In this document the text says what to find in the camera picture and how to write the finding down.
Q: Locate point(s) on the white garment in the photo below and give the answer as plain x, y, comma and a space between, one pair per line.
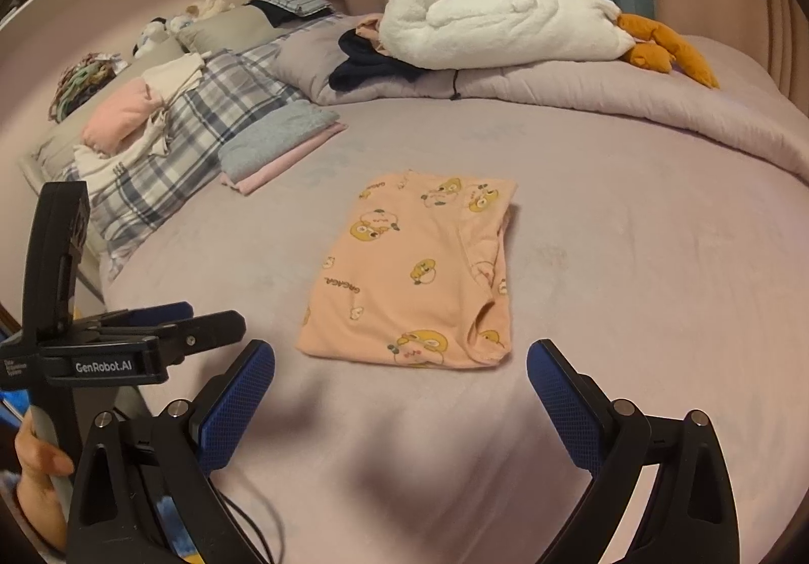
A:
170, 77

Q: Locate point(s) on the cream plush toy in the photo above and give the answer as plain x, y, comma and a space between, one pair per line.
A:
208, 8

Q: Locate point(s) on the person's left hand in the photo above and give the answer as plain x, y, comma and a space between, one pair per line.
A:
38, 469

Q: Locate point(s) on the black white plush toy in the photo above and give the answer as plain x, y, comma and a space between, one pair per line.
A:
155, 33

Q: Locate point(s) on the pink padded wall panel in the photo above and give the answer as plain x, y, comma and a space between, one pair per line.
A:
784, 14

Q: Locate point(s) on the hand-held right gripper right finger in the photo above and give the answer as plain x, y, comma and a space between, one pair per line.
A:
565, 406

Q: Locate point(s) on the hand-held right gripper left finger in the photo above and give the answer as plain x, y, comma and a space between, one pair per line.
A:
237, 406

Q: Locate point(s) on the striped pillow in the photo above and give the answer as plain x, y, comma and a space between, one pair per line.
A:
297, 2

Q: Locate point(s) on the folded grey towel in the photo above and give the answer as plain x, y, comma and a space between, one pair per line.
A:
272, 137

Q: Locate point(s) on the bed with lilac sheet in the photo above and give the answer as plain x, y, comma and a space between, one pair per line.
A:
632, 286

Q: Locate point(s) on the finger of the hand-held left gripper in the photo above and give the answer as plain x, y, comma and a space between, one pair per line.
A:
170, 311
215, 327

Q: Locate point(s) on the white goose plush toy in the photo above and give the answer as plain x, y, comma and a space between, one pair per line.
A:
505, 27

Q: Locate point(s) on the navy garment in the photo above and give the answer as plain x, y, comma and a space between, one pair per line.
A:
363, 74

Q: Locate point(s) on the lilac quilt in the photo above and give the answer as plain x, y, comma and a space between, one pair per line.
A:
600, 90

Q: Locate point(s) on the plaid blanket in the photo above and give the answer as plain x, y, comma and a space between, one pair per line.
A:
208, 96

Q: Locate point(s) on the peach printed shirt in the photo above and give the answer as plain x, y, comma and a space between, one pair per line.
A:
404, 273

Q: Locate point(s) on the peach garment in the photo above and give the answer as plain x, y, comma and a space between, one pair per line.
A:
370, 27

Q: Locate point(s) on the pink garment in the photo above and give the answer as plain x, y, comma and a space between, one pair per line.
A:
120, 115

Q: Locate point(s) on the folded pink cloth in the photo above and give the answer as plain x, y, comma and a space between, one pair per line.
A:
278, 172

